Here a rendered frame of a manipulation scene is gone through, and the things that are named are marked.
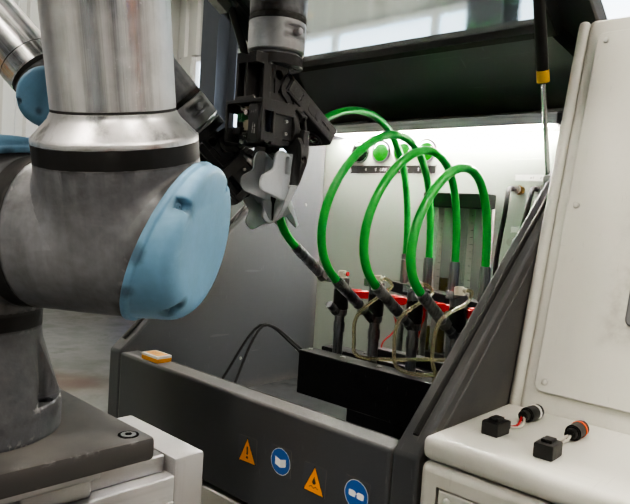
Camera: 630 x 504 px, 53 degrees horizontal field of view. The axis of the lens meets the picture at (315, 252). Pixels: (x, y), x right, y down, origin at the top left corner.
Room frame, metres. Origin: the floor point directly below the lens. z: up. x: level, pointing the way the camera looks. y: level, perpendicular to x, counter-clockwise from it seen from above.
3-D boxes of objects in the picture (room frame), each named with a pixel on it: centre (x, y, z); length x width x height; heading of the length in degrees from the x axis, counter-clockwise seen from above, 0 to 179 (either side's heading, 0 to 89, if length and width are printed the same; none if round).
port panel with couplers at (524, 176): (1.19, -0.41, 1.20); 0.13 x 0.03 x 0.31; 48
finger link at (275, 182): (0.83, 0.06, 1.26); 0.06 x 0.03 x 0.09; 138
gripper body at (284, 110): (0.84, 0.07, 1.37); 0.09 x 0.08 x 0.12; 138
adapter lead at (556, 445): (0.72, -0.30, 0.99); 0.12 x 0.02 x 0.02; 139
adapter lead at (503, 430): (0.78, -0.26, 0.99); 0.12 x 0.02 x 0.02; 134
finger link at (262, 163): (0.85, 0.08, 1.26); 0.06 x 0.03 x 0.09; 138
